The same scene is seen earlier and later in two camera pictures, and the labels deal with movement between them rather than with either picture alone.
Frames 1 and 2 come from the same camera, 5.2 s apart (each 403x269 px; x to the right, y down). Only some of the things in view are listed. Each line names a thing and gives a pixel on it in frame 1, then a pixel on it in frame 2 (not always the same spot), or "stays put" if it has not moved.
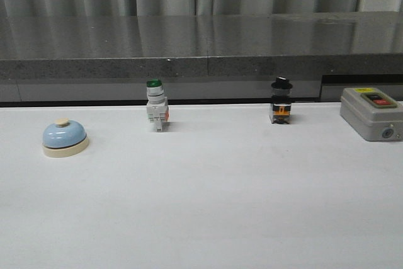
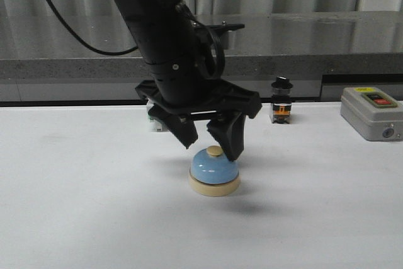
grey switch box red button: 374,114 stays put
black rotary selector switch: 281,101 stays put
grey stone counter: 199,58 stays put
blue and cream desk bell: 65,138 to 212,174
